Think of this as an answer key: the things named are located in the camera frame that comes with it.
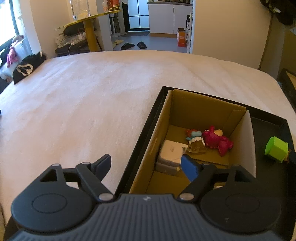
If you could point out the large open dark box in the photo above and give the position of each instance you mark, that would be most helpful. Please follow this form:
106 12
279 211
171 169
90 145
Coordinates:
286 80

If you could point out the pink plush toy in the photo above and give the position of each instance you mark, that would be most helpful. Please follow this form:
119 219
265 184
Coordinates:
12 55

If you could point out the clear glass jar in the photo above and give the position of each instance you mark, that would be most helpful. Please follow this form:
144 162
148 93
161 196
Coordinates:
80 9

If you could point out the dark hanging clothes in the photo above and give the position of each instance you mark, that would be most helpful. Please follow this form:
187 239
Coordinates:
283 9

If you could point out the magenta bear figurine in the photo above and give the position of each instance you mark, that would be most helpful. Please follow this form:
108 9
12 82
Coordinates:
215 141

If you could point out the red tin canister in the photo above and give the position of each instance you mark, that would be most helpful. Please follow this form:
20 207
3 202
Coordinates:
113 5

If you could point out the brown monkey figurine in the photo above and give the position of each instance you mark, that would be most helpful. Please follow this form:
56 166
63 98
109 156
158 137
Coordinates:
291 156

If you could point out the black slipper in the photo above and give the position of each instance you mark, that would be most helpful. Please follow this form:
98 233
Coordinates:
127 46
141 45

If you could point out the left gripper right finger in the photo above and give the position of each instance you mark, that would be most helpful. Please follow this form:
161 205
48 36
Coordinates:
200 177

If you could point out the orange cardboard box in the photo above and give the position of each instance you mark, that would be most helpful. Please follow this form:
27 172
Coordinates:
181 37

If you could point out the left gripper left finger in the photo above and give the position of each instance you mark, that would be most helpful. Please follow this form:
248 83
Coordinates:
91 176

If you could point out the brown cardboard box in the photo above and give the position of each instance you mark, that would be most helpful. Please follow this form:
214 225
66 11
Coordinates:
207 129

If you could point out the left black slipper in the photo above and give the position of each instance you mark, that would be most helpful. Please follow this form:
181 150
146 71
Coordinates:
127 46

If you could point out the black white garment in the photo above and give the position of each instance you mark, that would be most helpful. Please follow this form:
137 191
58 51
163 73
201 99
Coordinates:
28 65

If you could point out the round yellow side table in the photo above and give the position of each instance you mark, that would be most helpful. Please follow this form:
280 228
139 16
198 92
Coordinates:
89 28

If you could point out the white wall charger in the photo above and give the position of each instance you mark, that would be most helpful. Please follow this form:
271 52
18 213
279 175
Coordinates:
171 152

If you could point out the grey purple square box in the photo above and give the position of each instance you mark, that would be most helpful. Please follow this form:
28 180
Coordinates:
169 170

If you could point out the black shallow tray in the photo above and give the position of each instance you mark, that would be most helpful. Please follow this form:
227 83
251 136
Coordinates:
278 179

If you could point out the right black slipper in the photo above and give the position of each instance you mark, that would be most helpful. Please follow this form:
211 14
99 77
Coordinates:
141 45

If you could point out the green cube toy bin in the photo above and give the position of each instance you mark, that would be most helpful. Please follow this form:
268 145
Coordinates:
277 149

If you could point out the red haired small figurine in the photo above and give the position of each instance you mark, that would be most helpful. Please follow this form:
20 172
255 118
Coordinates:
196 144

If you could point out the black framed glass door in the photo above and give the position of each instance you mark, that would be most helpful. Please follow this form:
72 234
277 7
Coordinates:
135 15

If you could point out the white bed blanket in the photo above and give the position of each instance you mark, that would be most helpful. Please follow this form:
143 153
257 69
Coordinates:
76 108

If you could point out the white kitchen cabinet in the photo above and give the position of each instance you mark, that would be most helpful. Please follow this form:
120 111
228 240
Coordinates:
165 18

